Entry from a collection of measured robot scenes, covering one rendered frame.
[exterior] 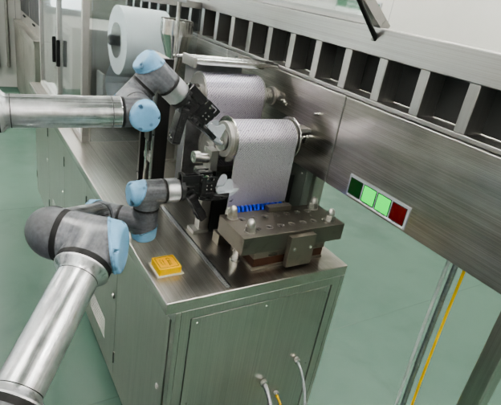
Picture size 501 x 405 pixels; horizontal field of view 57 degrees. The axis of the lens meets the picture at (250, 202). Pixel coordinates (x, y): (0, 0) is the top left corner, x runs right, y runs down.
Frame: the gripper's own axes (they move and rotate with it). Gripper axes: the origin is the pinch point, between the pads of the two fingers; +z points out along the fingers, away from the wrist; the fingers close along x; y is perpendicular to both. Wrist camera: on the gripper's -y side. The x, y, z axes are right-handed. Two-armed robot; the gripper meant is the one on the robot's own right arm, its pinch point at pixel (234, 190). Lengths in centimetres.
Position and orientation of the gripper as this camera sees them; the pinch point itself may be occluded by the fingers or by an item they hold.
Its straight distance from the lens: 152.7
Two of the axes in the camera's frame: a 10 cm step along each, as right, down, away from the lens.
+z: 8.5, -0.9, 5.2
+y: 1.6, -9.0, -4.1
